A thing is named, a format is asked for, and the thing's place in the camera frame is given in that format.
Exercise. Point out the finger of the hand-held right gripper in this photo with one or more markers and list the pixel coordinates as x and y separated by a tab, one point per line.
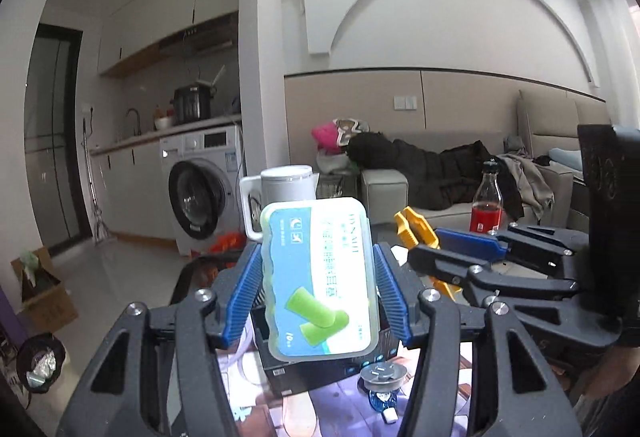
470	244
440	262

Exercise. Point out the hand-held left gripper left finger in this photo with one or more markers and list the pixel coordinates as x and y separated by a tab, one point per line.
245	297

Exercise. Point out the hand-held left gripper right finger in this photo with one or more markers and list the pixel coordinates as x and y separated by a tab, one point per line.
395	297

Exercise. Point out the yellow plastic clip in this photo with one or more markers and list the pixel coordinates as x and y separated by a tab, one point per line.
415	229

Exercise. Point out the green and white earplug box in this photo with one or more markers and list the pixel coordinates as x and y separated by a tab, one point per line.
320	277

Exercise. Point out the black cardboard box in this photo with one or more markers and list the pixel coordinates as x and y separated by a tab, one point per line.
300	372

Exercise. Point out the person's right hand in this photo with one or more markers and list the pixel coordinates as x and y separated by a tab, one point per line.
610	377

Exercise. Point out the cola bottle with red label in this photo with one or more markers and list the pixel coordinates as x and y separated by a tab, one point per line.
486	212

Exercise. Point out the orange cloth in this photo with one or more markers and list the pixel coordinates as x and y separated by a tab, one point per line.
225	243

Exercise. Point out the light blue pillow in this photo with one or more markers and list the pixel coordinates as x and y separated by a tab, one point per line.
565	157

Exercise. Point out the grey garment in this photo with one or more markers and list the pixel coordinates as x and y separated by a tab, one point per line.
530	182

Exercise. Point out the light grey sofa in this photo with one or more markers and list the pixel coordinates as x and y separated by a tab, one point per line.
385	192

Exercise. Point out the blue acrylic charm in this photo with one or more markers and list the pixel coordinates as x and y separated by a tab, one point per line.
382	402

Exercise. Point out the black jacket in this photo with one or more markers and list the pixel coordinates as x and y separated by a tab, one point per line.
400	162

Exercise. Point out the white electric kettle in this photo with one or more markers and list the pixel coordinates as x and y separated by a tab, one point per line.
287	184

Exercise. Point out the white bag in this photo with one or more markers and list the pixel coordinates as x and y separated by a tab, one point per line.
335	162

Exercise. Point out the white kitchen counter cabinet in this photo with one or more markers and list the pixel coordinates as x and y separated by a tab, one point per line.
135	187

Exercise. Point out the white washing machine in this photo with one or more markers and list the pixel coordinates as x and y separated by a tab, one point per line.
210	142

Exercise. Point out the patterned white hat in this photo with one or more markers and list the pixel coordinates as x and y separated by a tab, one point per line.
350	129

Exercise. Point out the mop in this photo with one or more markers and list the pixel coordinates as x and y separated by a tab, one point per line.
97	222

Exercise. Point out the pink knit hat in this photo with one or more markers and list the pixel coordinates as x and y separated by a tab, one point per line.
325	137

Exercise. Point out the white bowl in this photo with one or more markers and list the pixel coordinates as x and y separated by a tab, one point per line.
163	123

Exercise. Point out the brown cardboard box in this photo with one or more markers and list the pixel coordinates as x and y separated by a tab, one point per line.
47	302

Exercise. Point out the black pressure cooker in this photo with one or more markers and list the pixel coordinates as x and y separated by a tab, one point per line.
192	104

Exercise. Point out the black round container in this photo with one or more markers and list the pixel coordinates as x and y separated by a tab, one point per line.
40	362

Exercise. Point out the black kitchen faucet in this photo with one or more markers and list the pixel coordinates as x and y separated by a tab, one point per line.
132	113

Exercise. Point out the white kitchen utensils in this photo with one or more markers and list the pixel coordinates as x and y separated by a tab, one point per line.
210	79

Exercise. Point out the dark glass door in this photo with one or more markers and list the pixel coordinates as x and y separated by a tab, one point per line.
55	132

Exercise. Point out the range hood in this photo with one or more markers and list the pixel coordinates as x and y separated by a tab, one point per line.
200	39

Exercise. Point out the white wall switch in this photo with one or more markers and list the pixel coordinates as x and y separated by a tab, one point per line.
405	102

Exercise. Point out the white wall cabinet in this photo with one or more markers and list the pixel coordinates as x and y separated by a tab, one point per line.
150	12

